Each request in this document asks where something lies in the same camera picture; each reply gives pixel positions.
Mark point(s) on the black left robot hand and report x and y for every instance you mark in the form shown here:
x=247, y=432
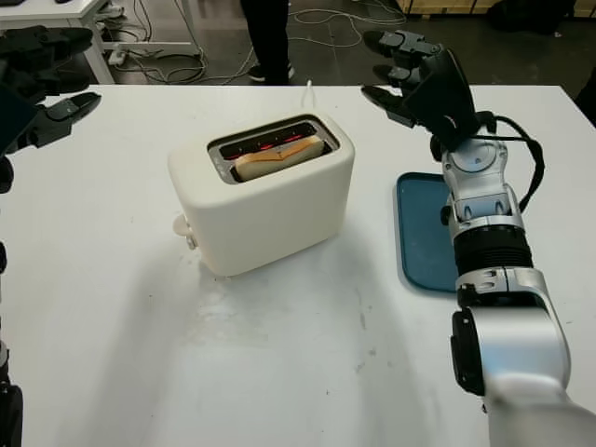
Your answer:
x=42, y=51

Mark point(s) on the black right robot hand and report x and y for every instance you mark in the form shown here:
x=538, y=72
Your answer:
x=454, y=102

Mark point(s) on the white bread toast slice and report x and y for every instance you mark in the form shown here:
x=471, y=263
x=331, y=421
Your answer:
x=274, y=163

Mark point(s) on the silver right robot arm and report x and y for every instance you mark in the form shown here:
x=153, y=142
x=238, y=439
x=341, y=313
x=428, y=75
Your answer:
x=512, y=326

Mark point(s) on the standing person black trousers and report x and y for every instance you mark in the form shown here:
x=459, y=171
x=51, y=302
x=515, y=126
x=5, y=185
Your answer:
x=267, y=37

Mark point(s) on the cream white toaster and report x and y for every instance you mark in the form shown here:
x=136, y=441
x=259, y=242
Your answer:
x=270, y=219

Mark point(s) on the white desk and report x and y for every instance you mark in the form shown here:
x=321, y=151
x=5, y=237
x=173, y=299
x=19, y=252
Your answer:
x=93, y=46

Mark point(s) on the blue plastic tray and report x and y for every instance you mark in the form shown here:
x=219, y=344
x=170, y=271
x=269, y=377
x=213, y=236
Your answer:
x=423, y=233

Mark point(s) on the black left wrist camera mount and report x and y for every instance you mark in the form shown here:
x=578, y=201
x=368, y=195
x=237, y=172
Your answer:
x=11, y=121

